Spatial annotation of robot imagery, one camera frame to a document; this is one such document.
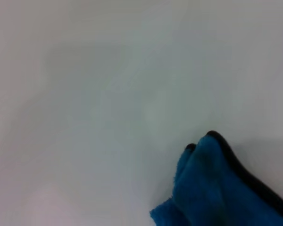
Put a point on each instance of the blue rag with black trim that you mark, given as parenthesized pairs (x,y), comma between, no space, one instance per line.
(214,188)

